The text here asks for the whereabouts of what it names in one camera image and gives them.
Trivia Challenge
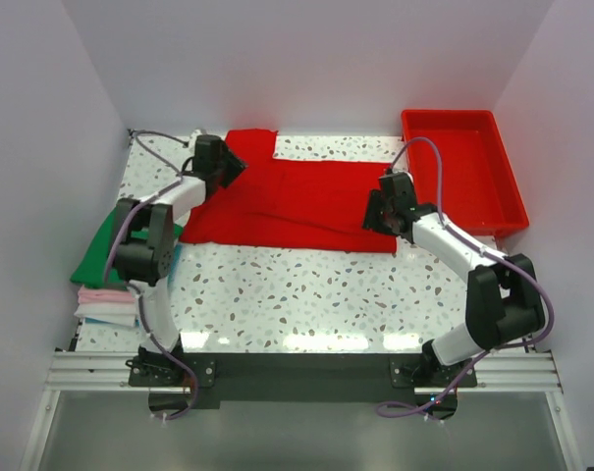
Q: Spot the red t shirt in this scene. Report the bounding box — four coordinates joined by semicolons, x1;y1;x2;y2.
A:
180;130;397;254

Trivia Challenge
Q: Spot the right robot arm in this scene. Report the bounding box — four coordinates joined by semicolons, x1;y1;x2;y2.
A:
363;170;554;386

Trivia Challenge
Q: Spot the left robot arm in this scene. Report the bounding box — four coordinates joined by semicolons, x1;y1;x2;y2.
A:
103;131;246;385

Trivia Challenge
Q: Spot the red plastic bin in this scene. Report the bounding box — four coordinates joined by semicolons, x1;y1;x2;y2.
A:
401;109;529;238

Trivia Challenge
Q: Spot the teal folded t shirt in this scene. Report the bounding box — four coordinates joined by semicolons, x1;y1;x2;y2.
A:
82;244;184;330

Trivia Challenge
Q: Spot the green folded t shirt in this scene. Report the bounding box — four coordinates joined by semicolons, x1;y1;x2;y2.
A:
70;210;123;288

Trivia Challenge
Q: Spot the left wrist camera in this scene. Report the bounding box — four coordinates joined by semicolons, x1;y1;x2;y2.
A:
189;128;208;144

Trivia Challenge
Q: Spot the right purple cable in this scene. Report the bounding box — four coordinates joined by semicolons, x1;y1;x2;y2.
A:
374;137;557;421

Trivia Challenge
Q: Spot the aluminium frame rail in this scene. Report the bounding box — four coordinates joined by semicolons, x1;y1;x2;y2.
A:
45;235;566;393

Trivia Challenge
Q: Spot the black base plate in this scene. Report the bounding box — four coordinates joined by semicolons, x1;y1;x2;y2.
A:
126;349;477;412

